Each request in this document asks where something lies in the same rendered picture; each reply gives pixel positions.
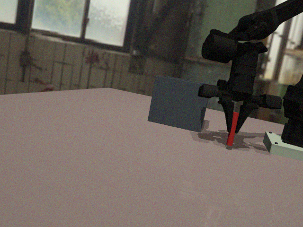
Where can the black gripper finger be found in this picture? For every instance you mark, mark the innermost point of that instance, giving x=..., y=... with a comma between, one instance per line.
x=228, y=108
x=245, y=111

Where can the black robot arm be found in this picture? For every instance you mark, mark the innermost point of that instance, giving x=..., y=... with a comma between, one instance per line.
x=223, y=47

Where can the red peg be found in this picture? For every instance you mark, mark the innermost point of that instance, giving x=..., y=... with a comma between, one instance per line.
x=233, y=129

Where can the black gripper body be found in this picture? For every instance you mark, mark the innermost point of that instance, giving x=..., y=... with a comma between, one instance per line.
x=241, y=82

